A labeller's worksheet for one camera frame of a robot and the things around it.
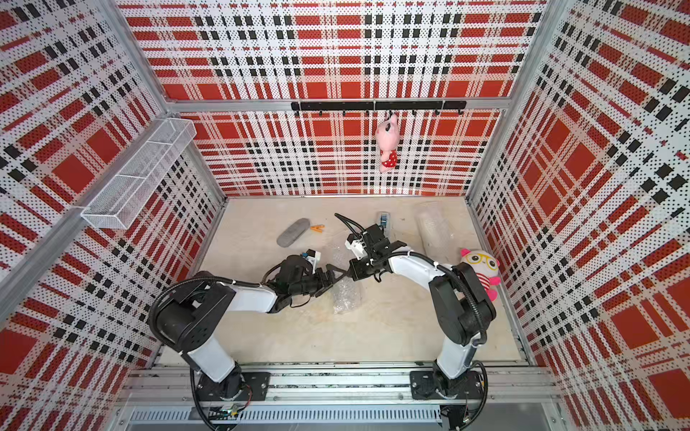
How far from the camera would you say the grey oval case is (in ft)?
3.50

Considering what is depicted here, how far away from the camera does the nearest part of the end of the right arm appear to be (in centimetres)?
68

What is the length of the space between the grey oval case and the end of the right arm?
32 cm
